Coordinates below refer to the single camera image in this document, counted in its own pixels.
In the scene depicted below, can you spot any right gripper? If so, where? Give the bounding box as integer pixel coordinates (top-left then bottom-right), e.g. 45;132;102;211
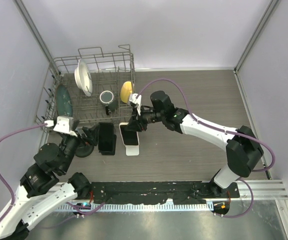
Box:
125;104;165;133

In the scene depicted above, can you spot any black phone pink case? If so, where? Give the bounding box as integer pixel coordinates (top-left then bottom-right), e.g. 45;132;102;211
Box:
119;122;139;146

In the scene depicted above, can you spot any black round base stand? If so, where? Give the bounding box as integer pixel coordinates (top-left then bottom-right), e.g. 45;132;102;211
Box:
75;145;94;158

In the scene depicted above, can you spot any black folding phone stand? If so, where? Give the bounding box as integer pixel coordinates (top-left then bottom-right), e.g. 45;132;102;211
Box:
98;134;117;156

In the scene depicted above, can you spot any white folding phone stand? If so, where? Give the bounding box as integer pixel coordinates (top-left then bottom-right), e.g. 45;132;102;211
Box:
125;145;140;157

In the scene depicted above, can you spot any black phone clear case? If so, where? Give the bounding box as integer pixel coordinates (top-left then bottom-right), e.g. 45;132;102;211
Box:
84;141;94;149

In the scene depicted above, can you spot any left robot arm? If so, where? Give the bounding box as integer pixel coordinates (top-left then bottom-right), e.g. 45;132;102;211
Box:
0;127;97;240

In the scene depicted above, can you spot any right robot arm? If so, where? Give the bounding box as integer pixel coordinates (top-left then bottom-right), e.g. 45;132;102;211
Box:
126;90;263;198

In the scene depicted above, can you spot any dark green mug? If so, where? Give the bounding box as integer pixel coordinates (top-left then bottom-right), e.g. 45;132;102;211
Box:
99;90;118;116

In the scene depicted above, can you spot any yellow cup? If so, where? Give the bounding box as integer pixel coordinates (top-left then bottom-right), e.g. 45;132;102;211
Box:
120;81;134;104

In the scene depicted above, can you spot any teal plate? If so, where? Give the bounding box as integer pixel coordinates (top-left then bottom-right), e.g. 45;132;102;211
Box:
55;84;73;117

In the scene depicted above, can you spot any white bowl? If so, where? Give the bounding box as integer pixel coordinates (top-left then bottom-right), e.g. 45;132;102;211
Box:
74;58;93;97

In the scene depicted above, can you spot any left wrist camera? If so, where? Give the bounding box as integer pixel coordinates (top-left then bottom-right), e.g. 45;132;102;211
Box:
53;116;78;137

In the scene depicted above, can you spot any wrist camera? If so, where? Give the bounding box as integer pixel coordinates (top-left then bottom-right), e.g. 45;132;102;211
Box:
128;93;142;116
53;116;78;137

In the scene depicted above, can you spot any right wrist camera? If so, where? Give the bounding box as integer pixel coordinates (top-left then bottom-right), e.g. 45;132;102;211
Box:
128;93;142;116

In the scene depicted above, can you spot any wire dish rack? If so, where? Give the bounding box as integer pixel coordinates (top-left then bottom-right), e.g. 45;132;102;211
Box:
35;44;135;126

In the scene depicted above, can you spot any white slotted cable duct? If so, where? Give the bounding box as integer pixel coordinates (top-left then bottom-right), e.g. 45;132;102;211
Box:
56;201;214;212

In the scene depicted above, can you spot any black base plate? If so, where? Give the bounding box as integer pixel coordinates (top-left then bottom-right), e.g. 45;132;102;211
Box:
88;181;240;205

